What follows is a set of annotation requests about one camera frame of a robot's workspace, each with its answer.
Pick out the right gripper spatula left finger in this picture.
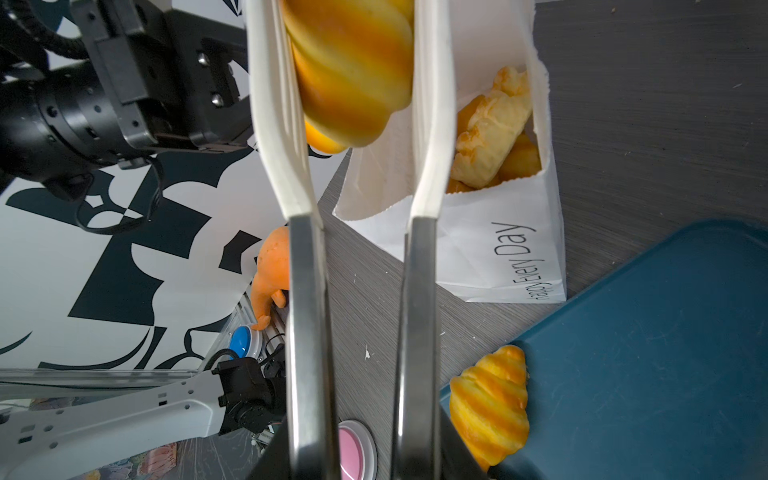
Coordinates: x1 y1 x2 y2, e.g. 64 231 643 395
244 1 341 479

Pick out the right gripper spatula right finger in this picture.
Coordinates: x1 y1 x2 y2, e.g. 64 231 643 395
390 1 456 479

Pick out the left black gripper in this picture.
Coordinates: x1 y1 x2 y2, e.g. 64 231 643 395
71 1 253 153

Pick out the fake croissant large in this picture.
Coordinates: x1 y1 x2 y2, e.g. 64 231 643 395
449 345 530 471

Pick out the fake croissant small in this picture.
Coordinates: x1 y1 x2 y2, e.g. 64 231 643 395
281 1 415 154

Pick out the white paper gift bag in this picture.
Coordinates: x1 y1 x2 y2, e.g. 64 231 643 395
334 1 567 304

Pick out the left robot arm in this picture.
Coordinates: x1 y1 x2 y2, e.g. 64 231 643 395
1 182 231 479

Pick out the pink push button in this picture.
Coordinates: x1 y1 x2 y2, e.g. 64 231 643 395
338 419 378 480

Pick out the blue push button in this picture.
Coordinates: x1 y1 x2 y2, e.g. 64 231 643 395
228 326 264 359

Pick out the orange plush toy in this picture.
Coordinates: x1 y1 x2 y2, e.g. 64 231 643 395
250 226 290 331

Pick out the teal plastic tray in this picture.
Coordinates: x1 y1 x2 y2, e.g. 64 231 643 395
490 220 767 479

